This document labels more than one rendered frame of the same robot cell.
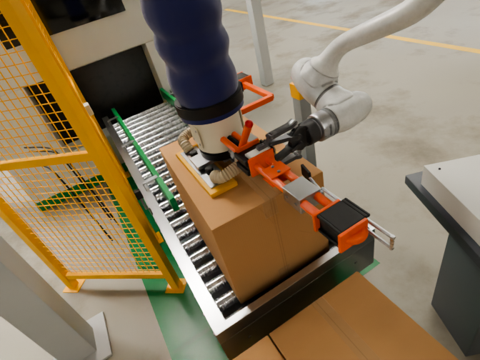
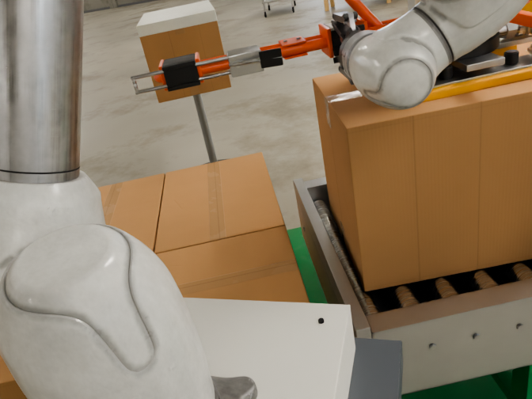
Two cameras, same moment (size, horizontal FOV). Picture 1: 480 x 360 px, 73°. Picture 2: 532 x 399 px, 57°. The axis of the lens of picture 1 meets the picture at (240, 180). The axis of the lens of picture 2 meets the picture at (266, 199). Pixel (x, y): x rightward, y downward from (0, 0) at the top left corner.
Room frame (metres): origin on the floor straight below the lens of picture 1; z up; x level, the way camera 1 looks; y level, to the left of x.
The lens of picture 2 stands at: (0.90, -1.15, 1.29)
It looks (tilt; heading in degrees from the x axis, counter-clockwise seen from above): 28 degrees down; 108
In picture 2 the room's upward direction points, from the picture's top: 12 degrees counter-clockwise
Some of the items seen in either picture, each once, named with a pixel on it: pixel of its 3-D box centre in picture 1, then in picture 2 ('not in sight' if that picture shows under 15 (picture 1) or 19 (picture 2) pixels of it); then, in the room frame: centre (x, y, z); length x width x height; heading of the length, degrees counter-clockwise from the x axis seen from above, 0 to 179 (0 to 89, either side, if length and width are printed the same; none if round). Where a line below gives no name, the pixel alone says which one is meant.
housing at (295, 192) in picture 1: (301, 194); (245, 60); (0.58, -0.13, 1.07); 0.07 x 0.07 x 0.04; 20
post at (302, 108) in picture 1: (308, 168); not in sight; (1.39, -0.39, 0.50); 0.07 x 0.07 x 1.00; 20
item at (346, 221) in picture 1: (339, 225); (181, 70); (0.45, -0.17, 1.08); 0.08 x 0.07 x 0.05; 20
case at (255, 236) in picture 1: (240, 197); (457, 153); (1.02, 0.02, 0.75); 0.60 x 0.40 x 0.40; 17
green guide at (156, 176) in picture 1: (131, 148); not in sight; (2.03, 0.66, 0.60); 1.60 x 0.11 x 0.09; 20
